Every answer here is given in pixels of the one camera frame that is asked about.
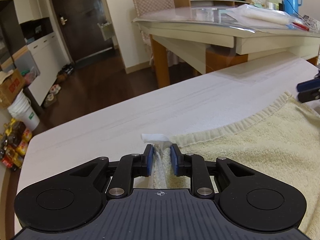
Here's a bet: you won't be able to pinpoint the cream terry towel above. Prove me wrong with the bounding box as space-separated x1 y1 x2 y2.
142 92 319 239

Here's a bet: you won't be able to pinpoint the clear plastic bag with cloth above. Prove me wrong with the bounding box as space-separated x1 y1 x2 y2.
225 4 303 29

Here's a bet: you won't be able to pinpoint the shoes on floor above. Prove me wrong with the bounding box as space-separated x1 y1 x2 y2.
43 64 74 108

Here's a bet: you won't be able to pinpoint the cooking oil bottles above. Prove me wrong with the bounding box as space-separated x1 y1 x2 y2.
1 118 33 171

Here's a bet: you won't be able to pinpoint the cream dining table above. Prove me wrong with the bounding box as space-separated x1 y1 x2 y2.
134 7 319 88

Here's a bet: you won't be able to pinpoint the white plastic bucket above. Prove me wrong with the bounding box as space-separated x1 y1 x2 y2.
8 91 40 131

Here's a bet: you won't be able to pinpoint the cardboard box with red label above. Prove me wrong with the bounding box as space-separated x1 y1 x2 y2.
0 69 25 108

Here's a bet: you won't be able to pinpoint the wooden side shelf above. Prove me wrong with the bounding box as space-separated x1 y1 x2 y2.
174 0 251 8

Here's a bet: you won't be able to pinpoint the white and grey cabinet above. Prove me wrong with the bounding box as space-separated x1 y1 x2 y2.
1 0 68 105

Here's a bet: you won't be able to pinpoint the dark brown door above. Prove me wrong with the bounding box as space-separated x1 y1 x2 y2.
52 0 113 62

